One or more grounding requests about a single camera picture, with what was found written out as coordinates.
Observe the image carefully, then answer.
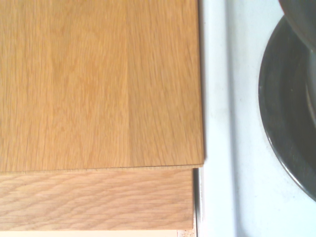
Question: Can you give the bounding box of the wooden kitchen countertop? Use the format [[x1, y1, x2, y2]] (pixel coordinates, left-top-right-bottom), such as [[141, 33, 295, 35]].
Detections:
[[0, 0, 207, 173]]

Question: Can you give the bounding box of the white electric stove top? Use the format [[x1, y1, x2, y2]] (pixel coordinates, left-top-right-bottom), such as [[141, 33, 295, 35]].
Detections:
[[194, 0, 316, 237]]

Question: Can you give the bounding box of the wooden cabinet front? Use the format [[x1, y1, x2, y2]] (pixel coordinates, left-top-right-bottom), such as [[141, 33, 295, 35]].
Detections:
[[0, 167, 195, 232]]

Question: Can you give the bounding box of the large black burner drip pan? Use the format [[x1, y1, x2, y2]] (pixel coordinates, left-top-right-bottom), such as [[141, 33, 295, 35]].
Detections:
[[258, 16, 316, 202]]

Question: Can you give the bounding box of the black pot side handle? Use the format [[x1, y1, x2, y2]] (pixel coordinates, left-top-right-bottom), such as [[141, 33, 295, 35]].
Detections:
[[277, 0, 316, 112]]

